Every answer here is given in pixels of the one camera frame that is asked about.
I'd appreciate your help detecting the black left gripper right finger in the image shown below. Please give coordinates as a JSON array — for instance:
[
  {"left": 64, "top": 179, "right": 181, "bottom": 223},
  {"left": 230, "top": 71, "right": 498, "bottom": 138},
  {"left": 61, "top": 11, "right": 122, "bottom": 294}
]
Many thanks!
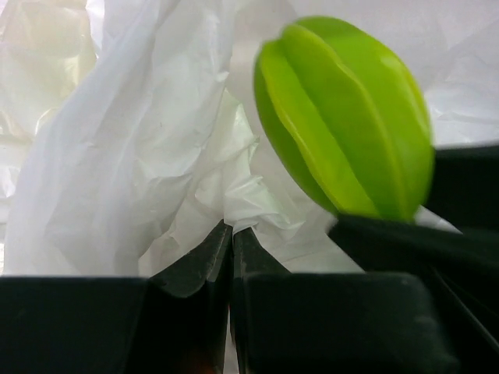
[{"left": 230, "top": 229, "right": 461, "bottom": 373}]

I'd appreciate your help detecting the white translucent plastic bag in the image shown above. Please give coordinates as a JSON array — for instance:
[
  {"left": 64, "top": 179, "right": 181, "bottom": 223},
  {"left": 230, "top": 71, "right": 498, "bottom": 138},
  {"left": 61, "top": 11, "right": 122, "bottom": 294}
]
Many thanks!
[{"left": 1, "top": 1, "right": 498, "bottom": 277}]

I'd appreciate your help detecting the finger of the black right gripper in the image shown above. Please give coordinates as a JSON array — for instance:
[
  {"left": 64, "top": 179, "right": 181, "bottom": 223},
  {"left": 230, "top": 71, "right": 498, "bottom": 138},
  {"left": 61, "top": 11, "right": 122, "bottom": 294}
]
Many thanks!
[
  {"left": 328, "top": 215, "right": 498, "bottom": 351},
  {"left": 425, "top": 144, "right": 498, "bottom": 231}
]

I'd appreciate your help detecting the yellow-green fake fruit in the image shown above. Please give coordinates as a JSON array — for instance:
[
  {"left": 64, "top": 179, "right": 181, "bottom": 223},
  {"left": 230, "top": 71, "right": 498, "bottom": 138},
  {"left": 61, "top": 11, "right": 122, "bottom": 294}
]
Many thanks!
[{"left": 253, "top": 16, "right": 435, "bottom": 222}]

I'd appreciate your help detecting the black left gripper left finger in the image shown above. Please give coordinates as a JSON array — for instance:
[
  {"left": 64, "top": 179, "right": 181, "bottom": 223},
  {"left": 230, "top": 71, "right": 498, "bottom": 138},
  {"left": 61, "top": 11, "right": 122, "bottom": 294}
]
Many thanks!
[{"left": 1, "top": 223, "right": 232, "bottom": 373}]

